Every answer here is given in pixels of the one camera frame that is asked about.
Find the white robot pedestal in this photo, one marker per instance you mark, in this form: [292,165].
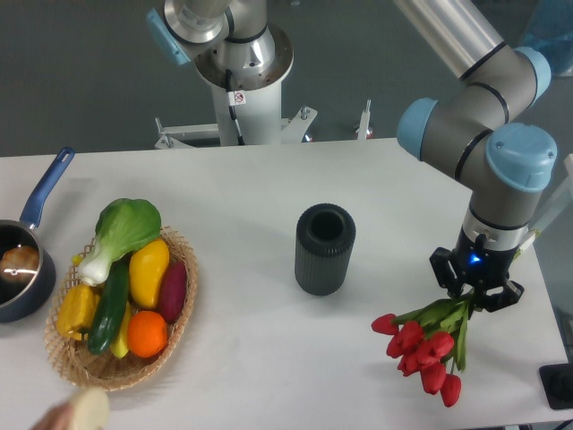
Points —
[245,80]

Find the yellow mango toy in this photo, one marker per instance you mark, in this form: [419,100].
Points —
[146,270]

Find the purple sweet potato toy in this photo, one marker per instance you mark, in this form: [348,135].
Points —
[172,292]

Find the blue saucepan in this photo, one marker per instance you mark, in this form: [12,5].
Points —
[19,300]

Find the red tulip bouquet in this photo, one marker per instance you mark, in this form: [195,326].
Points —
[431,342]

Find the orange fruit toy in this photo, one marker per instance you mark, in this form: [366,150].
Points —
[147,334]

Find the yellow bell pepper toy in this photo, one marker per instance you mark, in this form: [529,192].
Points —
[77,312]

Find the blue translucent container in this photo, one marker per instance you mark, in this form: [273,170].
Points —
[549,31]

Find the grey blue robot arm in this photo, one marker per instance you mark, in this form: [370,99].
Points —
[473,138]

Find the green cucumber toy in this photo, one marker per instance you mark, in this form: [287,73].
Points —
[109,315]

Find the person's bare hand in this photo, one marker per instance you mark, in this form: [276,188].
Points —
[58,417]

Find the white frame at right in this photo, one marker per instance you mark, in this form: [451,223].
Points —
[557,203]

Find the yellow banana toy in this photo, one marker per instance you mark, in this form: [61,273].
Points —
[119,347]

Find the black device at edge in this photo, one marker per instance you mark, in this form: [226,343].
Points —
[557,385]

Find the brown meat patty toy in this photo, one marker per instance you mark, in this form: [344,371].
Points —
[20,264]

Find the dark grey ribbed vase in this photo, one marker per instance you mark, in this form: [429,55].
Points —
[324,240]

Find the woven wicker basket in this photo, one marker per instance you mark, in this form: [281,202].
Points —
[71,359]

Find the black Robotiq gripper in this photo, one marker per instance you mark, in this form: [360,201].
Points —
[472,263]

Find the white steamed bun toy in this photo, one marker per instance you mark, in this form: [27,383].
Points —
[90,409]

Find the green bok choy toy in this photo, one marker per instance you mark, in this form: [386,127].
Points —
[124,226]

